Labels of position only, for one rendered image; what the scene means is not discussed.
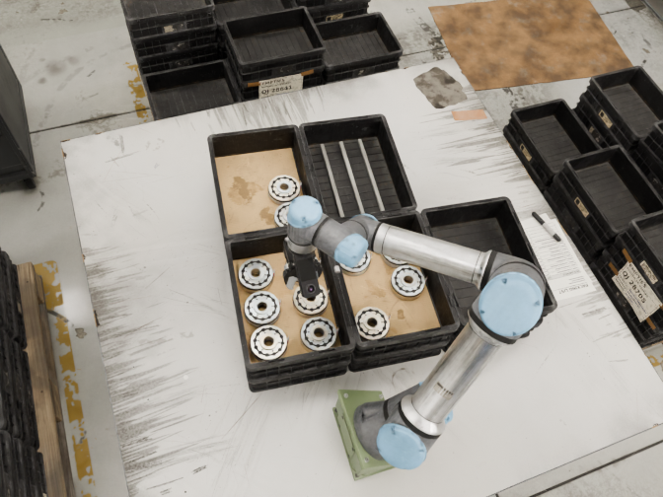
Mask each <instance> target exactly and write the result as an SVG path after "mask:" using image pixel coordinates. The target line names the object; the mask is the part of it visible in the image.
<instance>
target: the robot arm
mask: <svg viewBox="0 0 663 497"><path fill-rule="evenodd" d="M286 243H287V245H286ZM284 249H285V250H284ZM316 249H320V250H321V251H323V252H324V253H326V254H327V255H329V256H331V257H332V258H334V259H335V260H336V261H337V262H339V263H342V264H344V265H346V266H348V267H354V266H356V265H357V263H358V262H359V261H360V260H361V258H362V257H363V255H364V254H365V252H366V250H370V251H373V252H375V253H378V254H381V255H385V256H388V257H391V258H394V259H397V260H401V261H404V262H407V263H410V264H413V265H416V266H420V267H423V268H426V269H429V270H432V271H435V272H439V273H442V274H445V275H448V276H451V277H454V278H458V279H461V280H464V281H467V282H470V283H474V284H476V286H477V287H478V289H479V290H481V293H480V294H479V296H478V297H477V298H476V300H475V301H474V302H473V304H472V305H471V307H470V308H469V310H468V315H469V319H470V320H469V322H468V323H467V324H466V326H465V327H464V328H463V330H462V331H461V332H460V334H459V335H458V336H457V338H456V339H455V340H454V342H453V343H452V344H451V346H450V347H449V348H448V350H447V351H446V352H445V354H444V355H443V356H442V358H441V359H440V360H439V362H438V363H437V364H436V366H435V367H434V368H433V370H432V371H431V373H430V374H429V375H428V377H427V378H426V379H425V381H423V382H419V384H417V385H415V386H413V387H411V388H409V389H407V390H404V391H402V392H400V393H398V394H396V395H394V396H392V397H390V398H388V399H386V400H379V401H370V402H365V403H363V404H361V405H359V406H358V407H357V408H356V409H355V412H354V417H353V421H354V428H355V432H356V435H357V438H358V440H359V442H360V444H361V445H362V447H363V448H364V450H365V451H366V452H367V453H368V454H369V455H370V456H371V457H372V458H374V459H376V460H378V461H382V460H385V461H386V462H388V463H389V464H390V465H392V466H394V467H396V468H399V469H407V470H411V469H415V468H417V467H419V466H420V465H421V464H422V463H423V462H424V461H425V459H426V455H427V453H428V451H429V450H430V448H431V447H432V446H433V445H434V443H435V442H436V441H437V440H438V438H439V437H440V436H441V434H442V433H443V432H444V430H445V424H448V422H450V421H452V419H453V408H454V407H455V405H456V404H457V403H458V402H459V400H460V399H461V398H462V397H463V395H464V394H465V393H466V392H467V390H468V389H469V388H470V387H471V385H472V384H473V383H474V382H475V380H476V379H477V378H478V377H479V375H480V374H481V373H482V371H483V370H484V369H485V368H486V366H487V365H488V364H489V363H490V361H491V360H492V359H493V358H494V356H495V355H496V354H497V353H498V351H499V350H500V349H501V347H502V346H504V345H513V344H515V342H516V341H517V340H518V339H519V338H520V336H521V335H522V334H523V333H525V332H526V331H528V330H529V329H531V328H532V327H533V326H534V325H535V324H536V322H537V321H538V319H539V318H540V316H541V313H542V310H543V302H544V296H545V293H546V281H545V278H544V275H543V274H542V272H541V271H540V269H539V268H538V267H537V266H536V265H534V264H533V263H531V262H529V261H527V260H525V259H522V258H519V257H516V256H512V255H509V254H505V253H501V252H498V251H495V250H489V251H487V252H482V251H478V250H475V249H472V248H466V247H462V246H459V245H456V244H452V243H449V242H445V241H442V240H439V239H435V238H432V237H428V236H425V235H422V234H419V233H416V232H412V231H409V230H405V229H402V228H399V227H395V226H392V225H388V224H385V223H382V222H379V221H378V220H377V219H376V218H375V217H374V216H372V215H370V214H360V215H356V216H354V217H352V218H351V219H350V220H348V221H346V222H344V223H342V224H339V223H338V222H337V221H335V220H334V219H332V218H330V217H329V216H327V215H326V214H324V213H322V207H321V205H320V203H319V201H318V200H317V199H315V198H313V197H311V196H299V197H297V198H295V199H294V200H293V201H291V203H290V205H289V209H288V214H287V238H285V241H283V253H284V256H285V258H286V262H287V264H288V267H287V265H286V264H285V265H284V271H283V274H282V275H283V279H284V282H285V285H286V287H287V288H288V289H289V290H293V289H294V288H293V287H294V285H295V284H294V283H295V281H297V279H298V283H299V287H300V291H301V296H302V297H303V298H311V297H316V296H319V295H320V293H321V290H320V286H319V281H318V279H319V277H320V276H321V274H322V272H323V270H322V266H321V264H320V263H319V262H318V260H317V259H315V257H316V254H315V250H316Z"/></svg>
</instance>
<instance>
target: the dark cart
mask: <svg viewBox="0 0 663 497"><path fill-rule="evenodd" d="M36 176H37V173H36V166H35V160H34V154H33V148H32V142H31V136H30V131H29V125H28V119H27V113H26V107H25V101H24V94H23V89H22V85H21V83H20V81H19V79H18V77H17V75H16V73H15V71H14V69H13V67H12V65H11V63H10V61H9V59H8V57H7V55H6V53H5V51H4V49H3V47H2V45H1V43H0V184H3V183H8V182H12V181H17V180H21V179H22V180H23V181H24V182H25V183H26V185H27V187H28V188H29V189H32V188H35V187H36V184H35V181H34V177H36Z"/></svg>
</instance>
